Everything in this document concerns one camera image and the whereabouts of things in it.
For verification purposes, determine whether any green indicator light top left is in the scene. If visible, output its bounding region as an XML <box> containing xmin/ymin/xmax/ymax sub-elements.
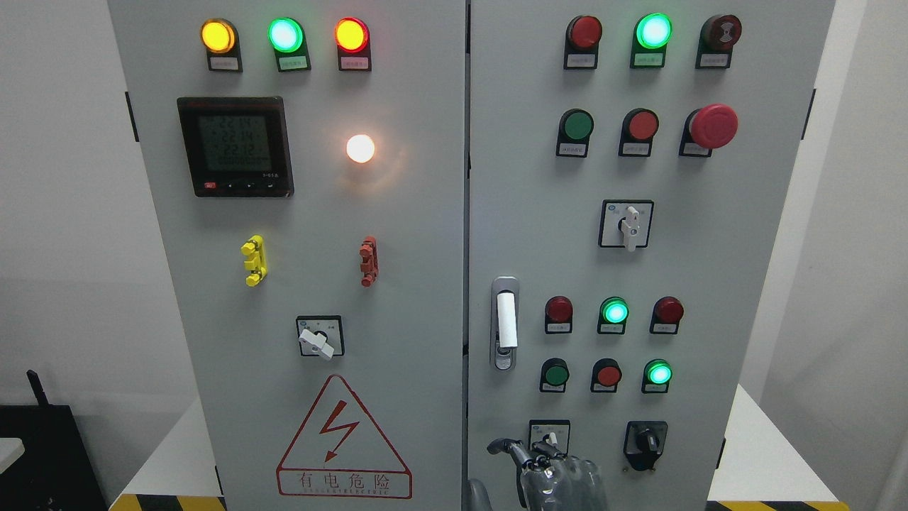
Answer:
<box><xmin>268</xmin><ymin>17</ymin><xmax>311</xmax><ymax>72</ymax></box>

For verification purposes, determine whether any yellow terminal connector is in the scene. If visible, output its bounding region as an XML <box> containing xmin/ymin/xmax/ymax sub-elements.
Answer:
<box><xmin>240</xmin><ymin>235</ymin><xmax>268</xmax><ymax>287</ymax></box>

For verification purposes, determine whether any red-orange indicator light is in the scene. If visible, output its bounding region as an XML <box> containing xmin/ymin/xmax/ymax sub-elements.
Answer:
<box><xmin>334</xmin><ymin>17</ymin><xmax>372</xmax><ymax>72</ymax></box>

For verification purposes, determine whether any green lit indicator top right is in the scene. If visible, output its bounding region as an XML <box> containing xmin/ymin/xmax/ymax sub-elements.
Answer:
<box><xmin>629</xmin><ymin>12</ymin><xmax>672</xmax><ymax>69</ymax></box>

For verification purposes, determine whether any silver door latch handle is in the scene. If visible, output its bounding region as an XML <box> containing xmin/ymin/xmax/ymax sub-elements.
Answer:
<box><xmin>490</xmin><ymin>276</ymin><xmax>519</xmax><ymax>371</ymax></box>

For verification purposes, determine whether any white rotary switch lower right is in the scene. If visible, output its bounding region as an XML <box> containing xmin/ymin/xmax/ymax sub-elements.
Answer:
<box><xmin>528</xmin><ymin>419</ymin><xmax>571</xmax><ymax>453</ymax></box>

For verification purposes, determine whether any yellow indicator light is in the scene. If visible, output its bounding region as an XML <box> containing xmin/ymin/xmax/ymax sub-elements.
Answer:
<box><xmin>200</xmin><ymin>18</ymin><xmax>243</xmax><ymax>72</ymax></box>

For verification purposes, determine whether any black digital power meter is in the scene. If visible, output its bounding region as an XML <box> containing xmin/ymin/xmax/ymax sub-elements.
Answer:
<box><xmin>177</xmin><ymin>96</ymin><xmax>294</xmax><ymax>197</ymax></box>

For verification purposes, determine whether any dark red indicator middle right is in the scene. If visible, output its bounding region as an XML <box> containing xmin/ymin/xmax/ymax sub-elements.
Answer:
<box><xmin>649</xmin><ymin>295</ymin><xmax>685</xmax><ymax>334</ymax></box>

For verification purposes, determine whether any black box with antenna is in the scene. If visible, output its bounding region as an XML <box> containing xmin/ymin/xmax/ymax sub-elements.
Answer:
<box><xmin>1</xmin><ymin>370</ymin><xmax>108</xmax><ymax>510</ymax></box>

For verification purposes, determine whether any green push button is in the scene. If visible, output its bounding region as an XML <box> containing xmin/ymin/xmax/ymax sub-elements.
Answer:
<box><xmin>555</xmin><ymin>108</ymin><xmax>594</xmax><ymax>158</ymax></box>
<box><xmin>539</xmin><ymin>357</ymin><xmax>570</xmax><ymax>392</ymax></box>

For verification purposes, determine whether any green push button lower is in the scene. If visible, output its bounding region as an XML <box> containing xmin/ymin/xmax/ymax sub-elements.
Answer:
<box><xmin>539</xmin><ymin>357</ymin><xmax>570</xmax><ymax>392</ymax></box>

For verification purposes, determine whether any grey cabinet door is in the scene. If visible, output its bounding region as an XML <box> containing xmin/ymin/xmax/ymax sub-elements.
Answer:
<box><xmin>467</xmin><ymin>1</ymin><xmax>836</xmax><ymax>510</ymax></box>
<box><xmin>109</xmin><ymin>1</ymin><xmax>467</xmax><ymax>510</ymax></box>

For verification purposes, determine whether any green lit indicator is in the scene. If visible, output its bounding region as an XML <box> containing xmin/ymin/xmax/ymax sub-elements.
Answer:
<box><xmin>640</xmin><ymin>358</ymin><xmax>672</xmax><ymax>394</ymax></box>
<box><xmin>597</xmin><ymin>295</ymin><xmax>629</xmax><ymax>334</ymax></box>
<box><xmin>629</xmin><ymin>12</ymin><xmax>672</xmax><ymax>69</ymax></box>

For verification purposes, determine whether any white rotary switch left door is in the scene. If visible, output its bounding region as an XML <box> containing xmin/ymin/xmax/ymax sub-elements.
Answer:
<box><xmin>296</xmin><ymin>316</ymin><xmax>345</xmax><ymax>360</ymax></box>

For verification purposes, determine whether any white glowing indicator light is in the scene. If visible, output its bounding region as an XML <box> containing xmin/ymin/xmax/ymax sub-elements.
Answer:
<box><xmin>345</xmin><ymin>133</ymin><xmax>376</xmax><ymax>164</ymax></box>

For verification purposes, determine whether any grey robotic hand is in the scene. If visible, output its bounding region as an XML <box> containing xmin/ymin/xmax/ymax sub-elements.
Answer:
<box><xmin>487</xmin><ymin>433</ymin><xmax>609</xmax><ymax>510</ymax></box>

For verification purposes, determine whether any red push button lower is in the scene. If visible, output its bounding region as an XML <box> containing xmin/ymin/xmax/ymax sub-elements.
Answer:
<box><xmin>589</xmin><ymin>357</ymin><xmax>623</xmax><ymax>392</ymax></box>

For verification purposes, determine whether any red terminal connector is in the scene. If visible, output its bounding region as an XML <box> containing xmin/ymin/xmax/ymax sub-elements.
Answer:
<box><xmin>359</xmin><ymin>236</ymin><xmax>380</xmax><ymax>287</ymax></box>

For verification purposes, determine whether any green lit indicator middle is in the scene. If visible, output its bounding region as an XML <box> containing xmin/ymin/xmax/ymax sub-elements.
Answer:
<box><xmin>597</xmin><ymin>295</ymin><xmax>629</xmax><ymax>334</ymax></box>

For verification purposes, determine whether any black selector knob switch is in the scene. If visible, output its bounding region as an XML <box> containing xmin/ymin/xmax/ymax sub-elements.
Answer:
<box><xmin>623</xmin><ymin>421</ymin><xmax>668</xmax><ymax>471</ymax></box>

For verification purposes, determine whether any red push button upper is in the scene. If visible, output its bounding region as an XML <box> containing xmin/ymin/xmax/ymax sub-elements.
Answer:
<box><xmin>617</xmin><ymin>108</ymin><xmax>660</xmax><ymax>158</ymax></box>

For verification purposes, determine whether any green push button upper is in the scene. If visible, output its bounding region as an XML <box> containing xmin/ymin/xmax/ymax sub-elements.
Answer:
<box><xmin>555</xmin><ymin>108</ymin><xmax>594</xmax><ymax>158</ymax></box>

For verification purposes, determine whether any red electric hazard warning sticker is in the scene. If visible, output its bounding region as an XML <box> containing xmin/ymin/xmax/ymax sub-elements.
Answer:
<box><xmin>276</xmin><ymin>374</ymin><xmax>413</xmax><ymax>499</ymax></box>

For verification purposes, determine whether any dark red buzzer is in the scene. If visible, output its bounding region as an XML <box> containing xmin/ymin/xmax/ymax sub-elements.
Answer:
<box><xmin>695</xmin><ymin>14</ymin><xmax>742</xmax><ymax>69</ymax></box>

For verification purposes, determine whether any dark red indicator middle left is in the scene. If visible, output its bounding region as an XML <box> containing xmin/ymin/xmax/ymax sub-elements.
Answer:
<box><xmin>544</xmin><ymin>295</ymin><xmax>573</xmax><ymax>334</ymax></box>

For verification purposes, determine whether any white rotary switch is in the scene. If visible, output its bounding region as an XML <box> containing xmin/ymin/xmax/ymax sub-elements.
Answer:
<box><xmin>528</xmin><ymin>419</ymin><xmax>571</xmax><ymax>453</ymax></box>
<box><xmin>599</xmin><ymin>199</ymin><xmax>655</xmax><ymax>252</ymax></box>

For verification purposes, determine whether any green lit indicator lower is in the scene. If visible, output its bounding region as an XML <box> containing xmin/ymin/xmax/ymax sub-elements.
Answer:
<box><xmin>640</xmin><ymin>358</ymin><xmax>672</xmax><ymax>394</ymax></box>

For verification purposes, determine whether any white rotary switch upper right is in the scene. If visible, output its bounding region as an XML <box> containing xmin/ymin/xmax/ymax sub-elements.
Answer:
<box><xmin>599</xmin><ymin>199</ymin><xmax>655</xmax><ymax>252</ymax></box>

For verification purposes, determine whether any dark red indicator top row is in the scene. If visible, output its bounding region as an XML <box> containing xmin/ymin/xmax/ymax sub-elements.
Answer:
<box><xmin>563</xmin><ymin>14</ymin><xmax>603</xmax><ymax>70</ymax></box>

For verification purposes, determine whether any red push button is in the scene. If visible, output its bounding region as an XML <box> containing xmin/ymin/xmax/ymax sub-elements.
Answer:
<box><xmin>617</xmin><ymin>108</ymin><xmax>660</xmax><ymax>158</ymax></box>
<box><xmin>589</xmin><ymin>357</ymin><xmax>623</xmax><ymax>392</ymax></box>

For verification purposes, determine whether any red emergency stop mushroom button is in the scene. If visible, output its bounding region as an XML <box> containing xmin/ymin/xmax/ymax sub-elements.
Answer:
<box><xmin>678</xmin><ymin>103</ymin><xmax>738</xmax><ymax>158</ymax></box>

